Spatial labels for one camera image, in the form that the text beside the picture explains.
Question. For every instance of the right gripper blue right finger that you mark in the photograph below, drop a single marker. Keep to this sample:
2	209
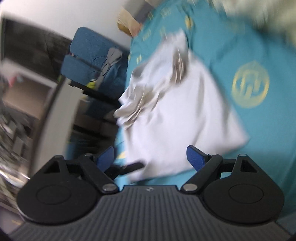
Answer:
198	159

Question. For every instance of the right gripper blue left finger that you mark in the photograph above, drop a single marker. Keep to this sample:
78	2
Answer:
102	161

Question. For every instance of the white t-shirt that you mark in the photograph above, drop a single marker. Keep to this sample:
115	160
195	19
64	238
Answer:
172	101

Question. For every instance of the white desk with dark top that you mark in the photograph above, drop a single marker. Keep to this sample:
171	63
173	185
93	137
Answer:
55	127

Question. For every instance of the yellow green plush toy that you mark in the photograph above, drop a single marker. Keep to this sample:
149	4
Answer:
91	85

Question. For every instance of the blue covered chair front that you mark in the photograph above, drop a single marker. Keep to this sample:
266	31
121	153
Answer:
113	76

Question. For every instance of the blue covered chair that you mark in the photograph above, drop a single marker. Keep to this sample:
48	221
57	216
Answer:
113	76
92	47

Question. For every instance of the brown cardboard box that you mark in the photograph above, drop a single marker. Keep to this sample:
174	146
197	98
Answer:
28	96

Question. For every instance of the grey cloth on chair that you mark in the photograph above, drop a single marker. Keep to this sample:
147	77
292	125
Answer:
113	56

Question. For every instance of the blue covered chair rear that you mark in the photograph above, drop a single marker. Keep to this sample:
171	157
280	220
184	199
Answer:
92	47

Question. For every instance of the dark window with curtain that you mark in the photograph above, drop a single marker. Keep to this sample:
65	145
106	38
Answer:
34	48

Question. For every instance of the checkered beige grey pillow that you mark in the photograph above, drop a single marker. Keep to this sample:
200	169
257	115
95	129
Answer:
132	16

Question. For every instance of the green fleece blanket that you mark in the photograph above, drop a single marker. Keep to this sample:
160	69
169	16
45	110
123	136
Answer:
273	16

